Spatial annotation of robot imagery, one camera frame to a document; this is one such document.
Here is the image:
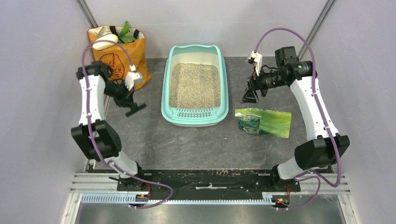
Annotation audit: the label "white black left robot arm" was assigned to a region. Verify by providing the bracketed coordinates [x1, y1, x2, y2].
[71, 61, 147, 191]

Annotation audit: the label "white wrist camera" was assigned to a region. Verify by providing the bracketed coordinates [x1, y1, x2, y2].
[124, 65, 143, 91]
[246, 51, 262, 76]

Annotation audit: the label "beige cat litter pellets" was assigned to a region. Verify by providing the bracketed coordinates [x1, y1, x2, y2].
[169, 63, 221, 109]

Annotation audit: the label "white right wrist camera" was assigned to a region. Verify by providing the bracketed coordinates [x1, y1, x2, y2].
[246, 51, 262, 76]

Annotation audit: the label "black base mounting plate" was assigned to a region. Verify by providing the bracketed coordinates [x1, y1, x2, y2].
[117, 169, 301, 200]

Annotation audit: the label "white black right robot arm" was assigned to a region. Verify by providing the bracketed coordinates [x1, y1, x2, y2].
[242, 47, 350, 191]

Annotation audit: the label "teal plastic litter box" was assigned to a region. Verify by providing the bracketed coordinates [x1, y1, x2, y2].
[161, 44, 229, 127]

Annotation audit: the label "aluminium rail frame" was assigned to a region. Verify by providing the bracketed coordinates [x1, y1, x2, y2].
[61, 169, 359, 224]

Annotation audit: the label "orange Trader Joe's paper bag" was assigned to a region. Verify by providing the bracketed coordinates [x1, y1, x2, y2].
[87, 25, 151, 89]

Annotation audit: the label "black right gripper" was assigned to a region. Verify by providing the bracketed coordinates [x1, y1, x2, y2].
[239, 65, 287, 104]

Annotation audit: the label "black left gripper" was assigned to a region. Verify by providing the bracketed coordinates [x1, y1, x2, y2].
[103, 79, 136, 109]

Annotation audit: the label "green leafy vegetable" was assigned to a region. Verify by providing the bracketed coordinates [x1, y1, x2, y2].
[118, 21, 137, 43]

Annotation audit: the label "white daikon radish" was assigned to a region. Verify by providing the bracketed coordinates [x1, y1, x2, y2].
[92, 34, 119, 50]

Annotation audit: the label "green litter bag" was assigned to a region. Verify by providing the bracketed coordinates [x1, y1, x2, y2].
[235, 108, 292, 138]

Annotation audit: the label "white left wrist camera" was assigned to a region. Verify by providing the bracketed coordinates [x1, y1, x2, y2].
[124, 65, 143, 91]

